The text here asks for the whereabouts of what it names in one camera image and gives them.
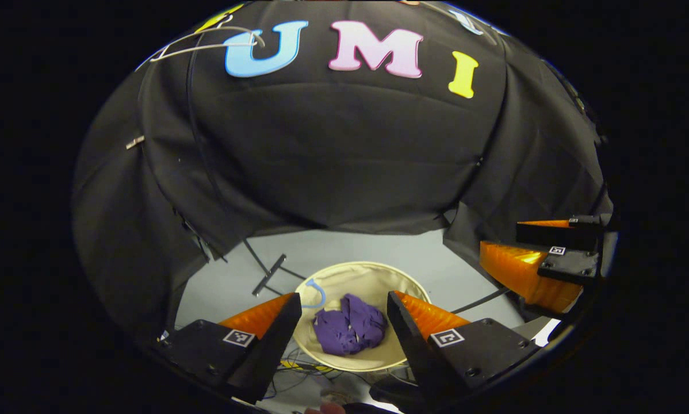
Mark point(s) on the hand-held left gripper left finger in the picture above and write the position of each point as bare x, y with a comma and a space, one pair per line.
275, 345

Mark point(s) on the white plastic hanger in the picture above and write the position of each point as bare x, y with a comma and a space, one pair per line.
257, 40

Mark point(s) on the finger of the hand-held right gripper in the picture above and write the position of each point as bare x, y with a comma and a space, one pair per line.
569, 265
543, 234

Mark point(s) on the black backdrop cloth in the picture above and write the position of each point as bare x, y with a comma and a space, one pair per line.
350, 161

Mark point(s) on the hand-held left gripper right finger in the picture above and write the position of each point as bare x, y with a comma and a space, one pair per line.
410, 351

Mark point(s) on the black clothes rack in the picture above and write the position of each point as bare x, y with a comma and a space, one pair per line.
270, 273

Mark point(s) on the silver clip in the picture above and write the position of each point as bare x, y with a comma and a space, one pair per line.
135, 142

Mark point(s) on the purple knit cardigan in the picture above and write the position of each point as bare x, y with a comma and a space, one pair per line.
350, 330

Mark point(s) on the beige laundry hamper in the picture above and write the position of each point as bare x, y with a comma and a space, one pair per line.
350, 282

